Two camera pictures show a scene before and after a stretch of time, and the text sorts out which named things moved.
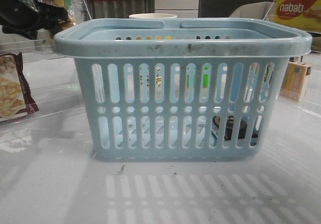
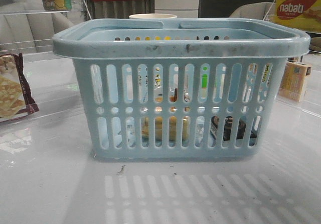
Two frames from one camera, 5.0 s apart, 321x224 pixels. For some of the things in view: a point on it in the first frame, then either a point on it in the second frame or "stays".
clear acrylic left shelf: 38,82 stays
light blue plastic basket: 181,88 stays
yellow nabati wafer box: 299,8 stays
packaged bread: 70,22 → 172,122
